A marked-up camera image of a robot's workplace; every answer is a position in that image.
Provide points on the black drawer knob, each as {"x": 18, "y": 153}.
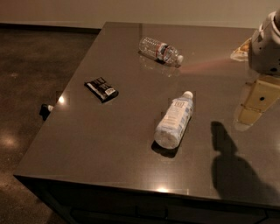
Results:
{"x": 45, "y": 110}

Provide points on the black snack packet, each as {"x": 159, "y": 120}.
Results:
{"x": 101, "y": 89}

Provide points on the clear plastic bottle red label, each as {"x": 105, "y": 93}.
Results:
{"x": 160, "y": 51}

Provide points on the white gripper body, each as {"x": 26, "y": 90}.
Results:
{"x": 264, "y": 51}

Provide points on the blue label plastic bottle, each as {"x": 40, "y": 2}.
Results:
{"x": 170, "y": 130}

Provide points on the dark cabinet drawer front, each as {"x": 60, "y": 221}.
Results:
{"x": 79, "y": 203}

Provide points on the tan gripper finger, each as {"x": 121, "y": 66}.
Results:
{"x": 257, "y": 98}
{"x": 241, "y": 53}

